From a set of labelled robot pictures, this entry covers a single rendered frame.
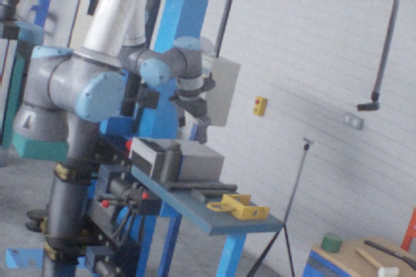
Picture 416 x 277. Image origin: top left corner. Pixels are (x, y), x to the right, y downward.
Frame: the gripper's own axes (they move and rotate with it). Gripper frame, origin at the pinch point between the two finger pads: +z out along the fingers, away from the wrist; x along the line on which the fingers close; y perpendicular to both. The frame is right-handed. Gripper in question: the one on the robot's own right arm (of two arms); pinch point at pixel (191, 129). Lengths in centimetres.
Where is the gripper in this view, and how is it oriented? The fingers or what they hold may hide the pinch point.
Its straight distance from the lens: 227.6
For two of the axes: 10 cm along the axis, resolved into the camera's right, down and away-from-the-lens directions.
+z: 0.4, 8.4, 5.4
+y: -8.3, 3.3, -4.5
